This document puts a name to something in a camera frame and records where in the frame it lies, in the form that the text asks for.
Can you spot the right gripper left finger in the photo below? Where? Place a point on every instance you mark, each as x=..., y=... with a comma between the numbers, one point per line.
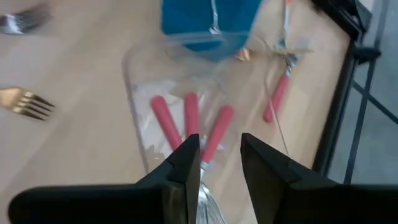
x=124, y=205

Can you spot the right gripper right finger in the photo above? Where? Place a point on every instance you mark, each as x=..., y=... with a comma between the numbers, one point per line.
x=311, y=205

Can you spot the gold metal fork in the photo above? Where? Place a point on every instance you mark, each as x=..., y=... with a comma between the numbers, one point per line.
x=245, y=54
x=18, y=101

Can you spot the clear plastic bin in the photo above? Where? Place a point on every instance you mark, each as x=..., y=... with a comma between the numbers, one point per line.
x=140, y=93

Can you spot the blue plastic bin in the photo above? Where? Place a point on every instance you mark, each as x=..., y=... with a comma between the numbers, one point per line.
x=186, y=15

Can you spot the black metal table frame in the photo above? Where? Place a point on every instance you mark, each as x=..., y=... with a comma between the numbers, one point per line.
x=337, y=109

